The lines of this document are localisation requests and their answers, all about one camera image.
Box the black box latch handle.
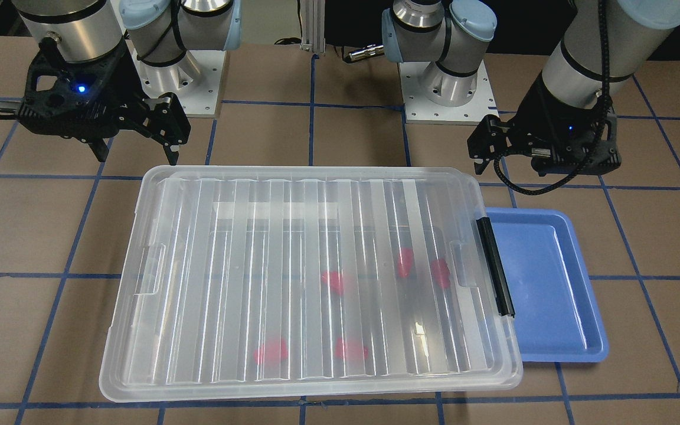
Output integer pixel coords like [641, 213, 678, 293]
[476, 216, 515, 317]

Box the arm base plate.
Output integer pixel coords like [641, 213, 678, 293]
[134, 50, 227, 118]
[398, 62, 499, 126]

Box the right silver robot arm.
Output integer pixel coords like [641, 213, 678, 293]
[0, 1, 242, 166]

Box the aluminium frame post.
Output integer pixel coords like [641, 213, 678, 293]
[297, 0, 326, 55]

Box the red block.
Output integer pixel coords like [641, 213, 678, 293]
[396, 247, 414, 279]
[253, 338, 289, 365]
[320, 270, 345, 296]
[430, 259, 451, 290]
[333, 337, 369, 361]

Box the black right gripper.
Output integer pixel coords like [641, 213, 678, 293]
[0, 42, 191, 166]

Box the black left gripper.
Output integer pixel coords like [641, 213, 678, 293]
[467, 79, 622, 176]

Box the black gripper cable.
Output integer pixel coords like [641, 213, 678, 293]
[493, 0, 615, 195]

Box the blue plastic tray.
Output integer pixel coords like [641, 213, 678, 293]
[486, 207, 610, 364]

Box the clear plastic box lid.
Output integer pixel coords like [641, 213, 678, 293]
[98, 166, 524, 403]

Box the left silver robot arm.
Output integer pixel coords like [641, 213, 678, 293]
[381, 1, 680, 176]

